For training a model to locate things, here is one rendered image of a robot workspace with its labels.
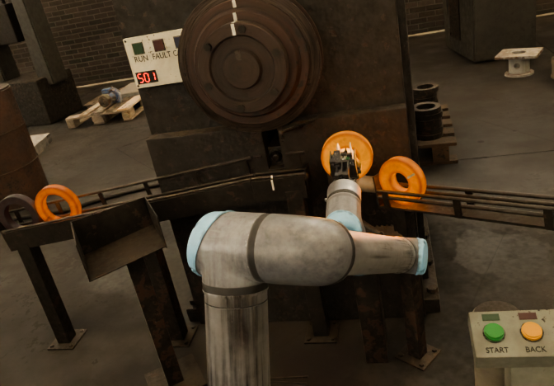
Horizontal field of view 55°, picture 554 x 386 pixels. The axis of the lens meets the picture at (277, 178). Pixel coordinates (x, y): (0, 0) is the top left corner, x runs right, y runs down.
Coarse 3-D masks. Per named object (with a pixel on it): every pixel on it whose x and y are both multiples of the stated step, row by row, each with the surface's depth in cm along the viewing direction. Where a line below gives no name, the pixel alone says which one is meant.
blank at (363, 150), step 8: (336, 136) 157; (344, 136) 156; (352, 136) 156; (360, 136) 157; (328, 144) 158; (344, 144) 158; (352, 144) 157; (360, 144) 157; (368, 144) 156; (328, 152) 159; (360, 152) 158; (368, 152) 157; (328, 160) 160; (360, 160) 159; (368, 160) 158; (328, 168) 161; (368, 168) 159; (360, 176) 161
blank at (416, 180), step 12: (384, 168) 167; (396, 168) 164; (408, 168) 160; (420, 168) 161; (384, 180) 169; (396, 180) 169; (408, 180) 162; (420, 180) 159; (420, 192) 161; (408, 204) 166
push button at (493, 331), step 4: (488, 324) 115; (492, 324) 114; (496, 324) 114; (484, 328) 114; (488, 328) 114; (492, 328) 114; (496, 328) 113; (500, 328) 113; (484, 332) 114; (488, 332) 113; (492, 332) 113; (496, 332) 113; (500, 332) 113; (504, 332) 113; (488, 336) 113; (492, 336) 113; (496, 336) 112; (500, 336) 112; (492, 340) 112; (496, 340) 112
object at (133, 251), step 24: (96, 216) 184; (120, 216) 188; (144, 216) 191; (96, 240) 187; (120, 240) 189; (144, 240) 184; (96, 264) 178; (120, 264) 173; (144, 264) 183; (144, 288) 185; (144, 312) 188; (168, 336) 195; (168, 360) 198; (192, 360) 212; (168, 384) 201; (192, 384) 200
